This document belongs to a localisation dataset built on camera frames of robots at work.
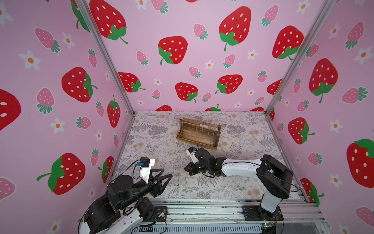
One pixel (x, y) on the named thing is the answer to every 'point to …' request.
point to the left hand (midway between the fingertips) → (169, 173)
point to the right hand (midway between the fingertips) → (185, 166)
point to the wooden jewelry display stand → (204, 134)
